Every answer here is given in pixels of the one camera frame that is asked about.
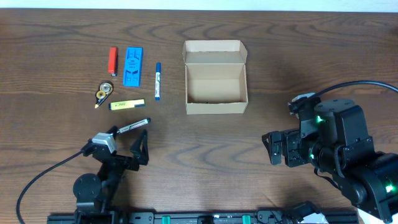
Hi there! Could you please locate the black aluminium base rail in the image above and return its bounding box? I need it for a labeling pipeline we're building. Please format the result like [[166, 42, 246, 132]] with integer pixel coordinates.
[[47, 202, 359, 224]]

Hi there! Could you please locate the brown cardboard box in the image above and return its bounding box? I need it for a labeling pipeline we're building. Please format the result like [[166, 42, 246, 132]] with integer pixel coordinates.
[[182, 40, 248, 114]]

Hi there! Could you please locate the yellow highlighter pen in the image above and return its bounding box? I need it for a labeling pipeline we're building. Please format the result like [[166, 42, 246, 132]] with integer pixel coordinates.
[[108, 99, 145, 111]]

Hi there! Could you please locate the black whiteboard marker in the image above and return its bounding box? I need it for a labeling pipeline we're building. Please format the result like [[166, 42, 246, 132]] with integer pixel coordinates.
[[117, 118, 151, 134]]

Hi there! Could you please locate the black right camera cable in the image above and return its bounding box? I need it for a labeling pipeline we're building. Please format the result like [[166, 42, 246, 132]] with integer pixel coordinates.
[[289, 80, 398, 110]]

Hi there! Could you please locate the blue plastic staple remover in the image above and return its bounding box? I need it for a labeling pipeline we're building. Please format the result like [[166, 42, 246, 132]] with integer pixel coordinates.
[[123, 47, 144, 87]]

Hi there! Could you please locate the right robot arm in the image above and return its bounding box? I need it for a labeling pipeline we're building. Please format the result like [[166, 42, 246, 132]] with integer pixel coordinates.
[[262, 97, 397, 223]]

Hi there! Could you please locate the black left camera cable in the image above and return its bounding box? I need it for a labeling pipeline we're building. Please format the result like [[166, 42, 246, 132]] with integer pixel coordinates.
[[16, 151, 86, 224]]

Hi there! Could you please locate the blue whiteboard marker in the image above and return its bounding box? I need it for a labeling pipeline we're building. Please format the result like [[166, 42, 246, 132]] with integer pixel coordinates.
[[154, 62, 161, 101]]

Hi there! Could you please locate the correction tape dispenser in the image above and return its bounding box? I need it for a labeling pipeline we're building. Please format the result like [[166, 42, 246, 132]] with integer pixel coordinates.
[[95, 81, 114, 108]]

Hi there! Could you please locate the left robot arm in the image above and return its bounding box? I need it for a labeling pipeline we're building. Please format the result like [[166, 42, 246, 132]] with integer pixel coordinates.
[[73, 126, 149, 223]]

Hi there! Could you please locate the black camera cable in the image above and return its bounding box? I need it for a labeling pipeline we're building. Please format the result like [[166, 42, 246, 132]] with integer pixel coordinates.
[[16, 151, 86, 224], [289, 80, 398, 110]]

